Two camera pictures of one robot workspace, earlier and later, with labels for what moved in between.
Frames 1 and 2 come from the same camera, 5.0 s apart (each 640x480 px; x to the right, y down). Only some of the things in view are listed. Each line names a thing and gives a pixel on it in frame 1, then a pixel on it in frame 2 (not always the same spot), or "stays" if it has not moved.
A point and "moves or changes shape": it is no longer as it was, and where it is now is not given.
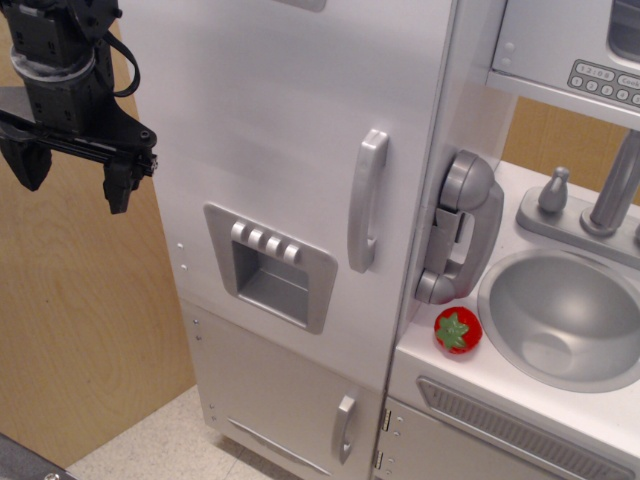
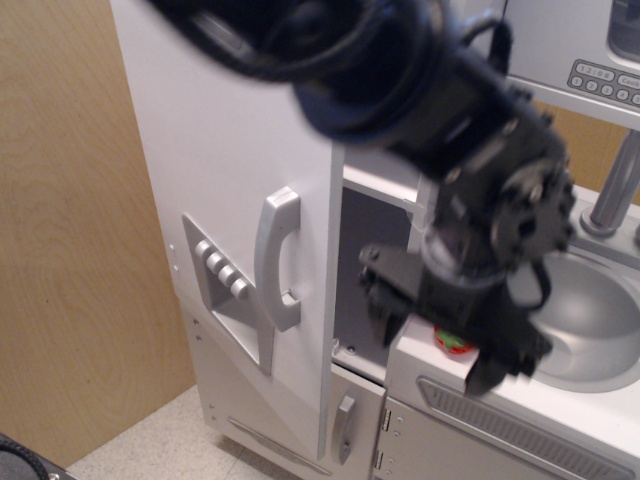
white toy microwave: (582, 56) stays
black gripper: (80, 116) to (496, 309)
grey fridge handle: (372, 159) to (280, 215)
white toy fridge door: (297, 162) moves or changes shape
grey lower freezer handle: (345, 416) stays
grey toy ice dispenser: (272, 270) to (231, 294)
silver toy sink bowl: (565, 319) stays
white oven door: (415, 444) stays
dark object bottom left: (18, 462) stays
